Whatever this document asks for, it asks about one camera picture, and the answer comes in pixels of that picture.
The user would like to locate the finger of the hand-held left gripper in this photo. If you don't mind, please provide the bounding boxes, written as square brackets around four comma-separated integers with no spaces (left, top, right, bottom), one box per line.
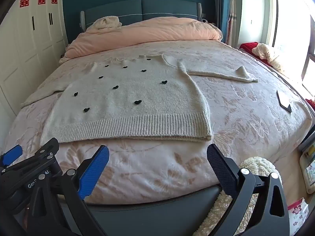
[33,137,60,163]
[0,145,24,171]

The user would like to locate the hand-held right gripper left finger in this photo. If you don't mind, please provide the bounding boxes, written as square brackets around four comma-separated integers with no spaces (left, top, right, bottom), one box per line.
[26,145,110,236]

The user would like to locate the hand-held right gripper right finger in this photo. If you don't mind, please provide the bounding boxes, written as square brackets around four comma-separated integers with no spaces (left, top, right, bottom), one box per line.
[207,143,291,236]

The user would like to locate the cream knit sweater black hearts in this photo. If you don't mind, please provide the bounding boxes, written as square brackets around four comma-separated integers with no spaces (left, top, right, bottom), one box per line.
[21,54,259,144]

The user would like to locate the fluffy white rug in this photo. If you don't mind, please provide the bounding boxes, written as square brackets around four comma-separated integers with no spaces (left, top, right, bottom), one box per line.
[197,157,282,236]

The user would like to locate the pink butterfly print blanket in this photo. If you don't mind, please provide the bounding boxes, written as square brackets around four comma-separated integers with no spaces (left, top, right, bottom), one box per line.
[0,41,313,205]

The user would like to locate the beige box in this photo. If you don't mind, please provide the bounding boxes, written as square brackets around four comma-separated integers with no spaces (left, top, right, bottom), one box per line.
[299,143,315,195]

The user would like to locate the floral printed bag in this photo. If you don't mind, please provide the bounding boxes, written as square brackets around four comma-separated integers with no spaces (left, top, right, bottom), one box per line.
[287,198,309,236]

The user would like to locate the black smartphone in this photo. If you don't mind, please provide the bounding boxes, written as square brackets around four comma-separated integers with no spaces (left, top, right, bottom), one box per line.
[276,90,292,114]

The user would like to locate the white wardrobe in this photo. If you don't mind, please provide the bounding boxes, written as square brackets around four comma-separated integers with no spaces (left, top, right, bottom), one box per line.
[0,0,68,109]

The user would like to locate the red cloth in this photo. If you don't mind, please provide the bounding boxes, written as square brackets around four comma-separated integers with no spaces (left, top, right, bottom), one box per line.
[239,42,269,66]

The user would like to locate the cream bundled cloth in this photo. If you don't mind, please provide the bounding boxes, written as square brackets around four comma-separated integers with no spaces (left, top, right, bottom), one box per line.
[251,43,286,72]

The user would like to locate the cream fluffy cloth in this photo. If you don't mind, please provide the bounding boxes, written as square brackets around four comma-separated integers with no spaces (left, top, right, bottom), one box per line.
[92,16,123,30]

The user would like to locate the pink duvet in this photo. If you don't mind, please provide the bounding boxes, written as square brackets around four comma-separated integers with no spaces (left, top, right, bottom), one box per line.
[58,17,223,64]

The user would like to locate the teal curtain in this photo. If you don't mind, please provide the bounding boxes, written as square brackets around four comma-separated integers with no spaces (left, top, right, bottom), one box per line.
[214,0,241,48]

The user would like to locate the window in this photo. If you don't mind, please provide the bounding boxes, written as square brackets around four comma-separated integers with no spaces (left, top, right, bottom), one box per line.
[266,0,315,97]

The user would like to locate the blue padded headboard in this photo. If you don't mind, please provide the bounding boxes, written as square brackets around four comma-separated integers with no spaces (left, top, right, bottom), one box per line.
[80,0,204,29]

